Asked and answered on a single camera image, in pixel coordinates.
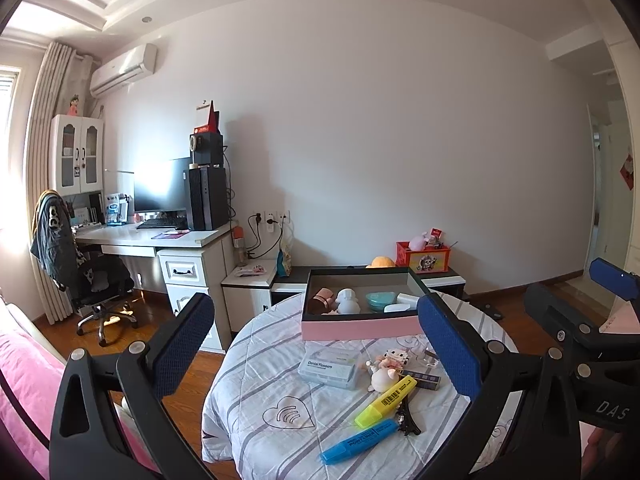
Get small blue yellow box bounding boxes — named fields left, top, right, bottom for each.
left=402, top=370, right=440, bottom=391

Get black speaker box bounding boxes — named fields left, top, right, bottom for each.
left=190, top=131, right=224, bottom=167

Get pink black storage box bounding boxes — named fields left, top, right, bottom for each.
left=300, top=268, right=430, bottom=341

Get pink cylindrical case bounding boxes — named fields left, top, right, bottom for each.
left=306, top=287, right=336, bottom=315

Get white duck figurine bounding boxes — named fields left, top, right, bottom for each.
left=335, top=288, right=360, bottom=315

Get wall power sockets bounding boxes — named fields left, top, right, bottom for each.
left=247, top=211, right=291, bottom=234

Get snack bag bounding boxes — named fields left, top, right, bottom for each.
left=277, top=245, right=292, bottom=278

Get white charger plug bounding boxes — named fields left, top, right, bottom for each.
left=396, top=294, right=419, bottom=308

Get red cartoon storage box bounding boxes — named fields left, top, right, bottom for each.
left=396, top=242, right=450, bottom=274

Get black hair claw clip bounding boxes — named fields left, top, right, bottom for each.
left=395, top=394, right=422, bottom=436

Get white glass door cabinet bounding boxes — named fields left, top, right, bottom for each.
left=50, top=114, right=104, bottom=196

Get pink block figure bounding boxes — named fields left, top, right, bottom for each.
left=380, top=349, right=409, bottom=370

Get door with metal handle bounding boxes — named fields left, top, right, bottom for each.
left=585, top=113, right=631, bottom=273

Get white air conditioner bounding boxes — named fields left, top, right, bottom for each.
left=89, top=44, right=158, bottom=99

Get striped white quilted cover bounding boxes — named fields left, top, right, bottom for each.
left=200, top=288, right=522, bottom=480

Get dark jacket on chair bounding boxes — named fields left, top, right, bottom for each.
left=30, top=190, right=79, bottom=290

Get black office chair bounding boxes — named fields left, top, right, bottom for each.
left=50, top=227, right=138, bottom=348

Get red calendar stand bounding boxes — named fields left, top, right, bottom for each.
left=193, top=101, right=219, bottom=134

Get black computer monitor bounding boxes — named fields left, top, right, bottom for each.
left=134, top=157, right=190, bottom=212

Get beige curtain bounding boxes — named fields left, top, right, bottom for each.
left=22, top=40, right=97, bottom=325

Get blue highlighter marker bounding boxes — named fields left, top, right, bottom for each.
left=320, top=418, right=399, bottom=465

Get dental flossers box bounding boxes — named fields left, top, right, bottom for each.
left=298, top=348, right=360, bottom=390

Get black computer tower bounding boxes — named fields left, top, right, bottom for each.
left=186, top=166, right=230, bottom=231

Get pink pig figurine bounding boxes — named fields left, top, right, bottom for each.
left=366, top=358, right=404, bottom=393

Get teal round container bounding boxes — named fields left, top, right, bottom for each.
left=366, top=292, right=398, bottom=312

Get white small device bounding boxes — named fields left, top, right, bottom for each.
left=384, top=304, right=416, bottom=313

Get low black white cabinet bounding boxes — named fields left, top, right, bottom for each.
left=220, top=258, right=468, bottom=334

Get white desk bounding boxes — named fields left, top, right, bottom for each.
left=76, top=224, right=234, bottom=354

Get yellow highlighter marker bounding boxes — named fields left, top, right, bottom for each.
left=355, top=376, right=418, bottom=429

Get pink bed cover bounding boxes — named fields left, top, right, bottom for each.
left=1, top=304, right=162, bottom=479

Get orange cap bottle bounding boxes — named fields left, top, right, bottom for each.
left=231, top=226, right=248, bottom=266

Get orange octopus plush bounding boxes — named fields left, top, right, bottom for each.
left=367, top=256, right=396, bottom=269

